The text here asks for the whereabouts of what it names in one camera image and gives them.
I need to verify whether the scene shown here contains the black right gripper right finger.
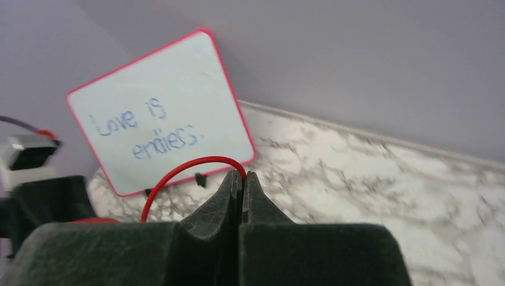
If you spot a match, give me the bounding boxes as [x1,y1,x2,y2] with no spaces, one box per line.
[239,172,412,285]

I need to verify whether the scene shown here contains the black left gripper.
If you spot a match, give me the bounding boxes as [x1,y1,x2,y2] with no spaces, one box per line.
[1,175,96,257]

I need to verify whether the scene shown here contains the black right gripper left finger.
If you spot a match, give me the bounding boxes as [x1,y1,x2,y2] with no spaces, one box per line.
[1,171,242,285]

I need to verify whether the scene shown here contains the red headphone cable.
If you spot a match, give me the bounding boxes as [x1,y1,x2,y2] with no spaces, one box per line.
[141,156,248,223]

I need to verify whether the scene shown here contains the red black headphones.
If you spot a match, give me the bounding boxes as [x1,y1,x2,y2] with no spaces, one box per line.
[71,217,119,223]

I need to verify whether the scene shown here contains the black whiteboard stand right foot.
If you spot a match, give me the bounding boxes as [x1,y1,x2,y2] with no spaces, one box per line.
[195,173,207,188]

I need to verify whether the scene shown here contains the pink framed whiteboard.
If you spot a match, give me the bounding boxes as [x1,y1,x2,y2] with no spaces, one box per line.
[66,29,257,197]

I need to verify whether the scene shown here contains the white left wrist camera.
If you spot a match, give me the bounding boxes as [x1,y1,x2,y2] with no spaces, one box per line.
[1,134,61,192]

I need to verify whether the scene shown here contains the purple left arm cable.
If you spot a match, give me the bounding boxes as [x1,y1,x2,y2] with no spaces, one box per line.
[0,115,40,133]

